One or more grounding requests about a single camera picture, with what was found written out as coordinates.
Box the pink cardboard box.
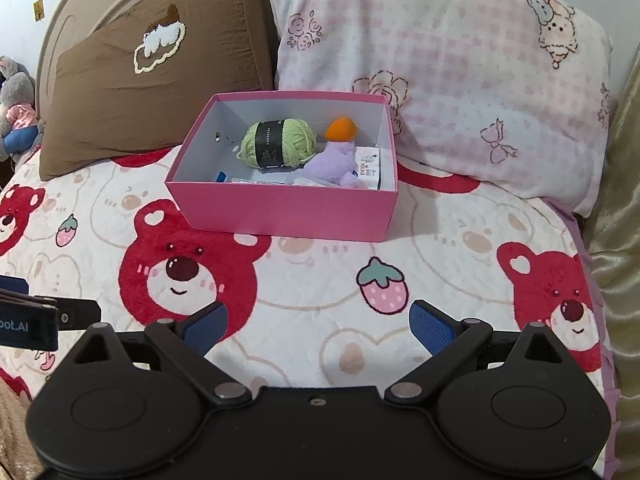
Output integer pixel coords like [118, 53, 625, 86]
[165, 91, 399, 243]

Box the green yarn ball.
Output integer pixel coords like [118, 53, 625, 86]
[240, 118, 318, 170]

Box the orange makeup sponge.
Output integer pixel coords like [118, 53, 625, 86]
[324, 116, 358, 142]

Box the pink checked pillow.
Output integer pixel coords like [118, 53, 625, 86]
[256, 0, 615, 218]

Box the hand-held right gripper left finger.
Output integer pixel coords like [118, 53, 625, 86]
[62, 302, 253, 408]

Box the gold satin cloth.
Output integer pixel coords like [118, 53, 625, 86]
[582, 40, 640, 480]

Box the grey plush toy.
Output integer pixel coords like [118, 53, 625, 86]
[0, 55, 43, 163]

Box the white tissue packet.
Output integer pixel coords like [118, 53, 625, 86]
[352, 147, 382, 191]

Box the bear printed blanket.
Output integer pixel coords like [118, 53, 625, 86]
[0, 142, 618, 480]

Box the purple plush toy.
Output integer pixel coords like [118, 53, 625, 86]
[302, 140, 363, 190]

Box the brown pillow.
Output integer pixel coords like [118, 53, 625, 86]
[39, 0, 275, 182]

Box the beige fluffy cloth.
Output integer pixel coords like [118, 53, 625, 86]
[0, 382, 33, 480]

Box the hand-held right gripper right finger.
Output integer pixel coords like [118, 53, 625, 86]
[384, 299, 575, 406]

